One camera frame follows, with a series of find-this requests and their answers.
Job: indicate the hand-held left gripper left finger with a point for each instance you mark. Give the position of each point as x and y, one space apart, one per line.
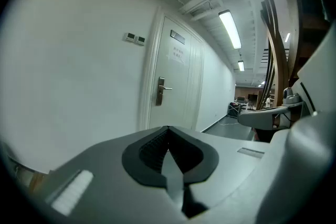
105 178

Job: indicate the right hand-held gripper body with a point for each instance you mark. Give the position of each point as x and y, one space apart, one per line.
304 165

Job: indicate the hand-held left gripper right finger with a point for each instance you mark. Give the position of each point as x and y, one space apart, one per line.
231 162

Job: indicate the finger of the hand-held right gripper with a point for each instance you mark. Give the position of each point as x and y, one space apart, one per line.
260 116

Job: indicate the white door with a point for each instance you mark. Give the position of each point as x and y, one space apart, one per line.
176 102

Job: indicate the black crate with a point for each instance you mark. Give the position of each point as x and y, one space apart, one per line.
233 109

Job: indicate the long ceiling light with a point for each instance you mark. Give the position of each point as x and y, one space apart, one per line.
231 30
241 65
287 37

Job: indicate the white paper notice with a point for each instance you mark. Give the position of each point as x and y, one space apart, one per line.
178 55

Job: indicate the small grey gripper camera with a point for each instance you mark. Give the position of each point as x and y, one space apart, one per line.
290 97

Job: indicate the white wall thermostat panel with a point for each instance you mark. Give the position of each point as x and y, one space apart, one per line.
129 37
141 40

